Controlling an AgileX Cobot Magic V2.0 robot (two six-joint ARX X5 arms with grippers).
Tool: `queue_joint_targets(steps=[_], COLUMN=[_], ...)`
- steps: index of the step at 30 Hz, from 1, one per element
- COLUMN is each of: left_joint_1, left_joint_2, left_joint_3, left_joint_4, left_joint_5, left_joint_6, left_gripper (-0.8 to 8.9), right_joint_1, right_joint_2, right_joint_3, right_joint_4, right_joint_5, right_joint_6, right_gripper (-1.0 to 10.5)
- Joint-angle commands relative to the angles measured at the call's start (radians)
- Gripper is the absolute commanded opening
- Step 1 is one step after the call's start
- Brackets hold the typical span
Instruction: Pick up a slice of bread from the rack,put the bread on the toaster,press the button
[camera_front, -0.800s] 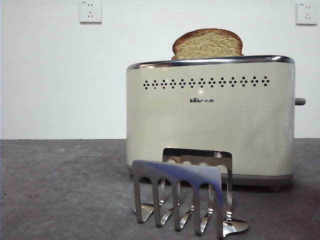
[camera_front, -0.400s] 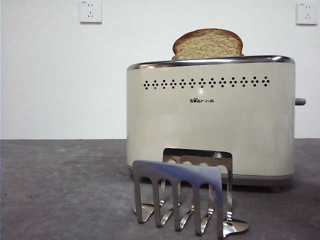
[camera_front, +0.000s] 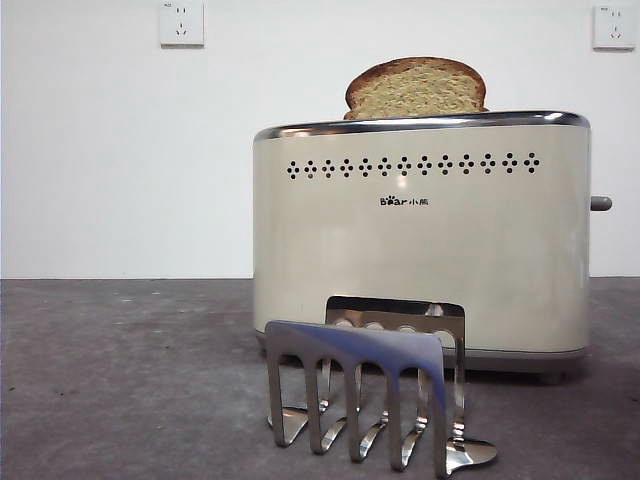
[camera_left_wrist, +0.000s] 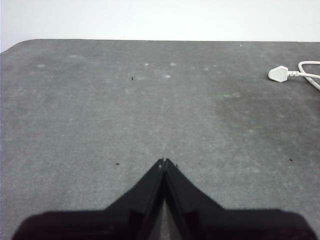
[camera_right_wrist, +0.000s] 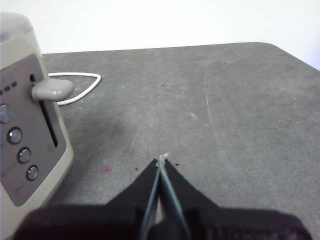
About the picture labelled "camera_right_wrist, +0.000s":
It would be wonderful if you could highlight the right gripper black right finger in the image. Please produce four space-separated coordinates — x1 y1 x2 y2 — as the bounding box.
161 159 313 240

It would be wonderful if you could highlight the grey toaster lever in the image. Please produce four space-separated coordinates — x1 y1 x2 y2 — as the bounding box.
31 78 75 102

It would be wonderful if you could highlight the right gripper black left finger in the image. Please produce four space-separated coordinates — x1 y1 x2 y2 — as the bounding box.
13 158 161 240

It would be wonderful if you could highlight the cream two-slot toaster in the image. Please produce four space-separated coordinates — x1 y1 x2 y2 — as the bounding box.
0 12 75 240

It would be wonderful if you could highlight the white toaster power cable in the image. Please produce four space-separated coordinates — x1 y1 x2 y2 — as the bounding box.
47 71 102 106

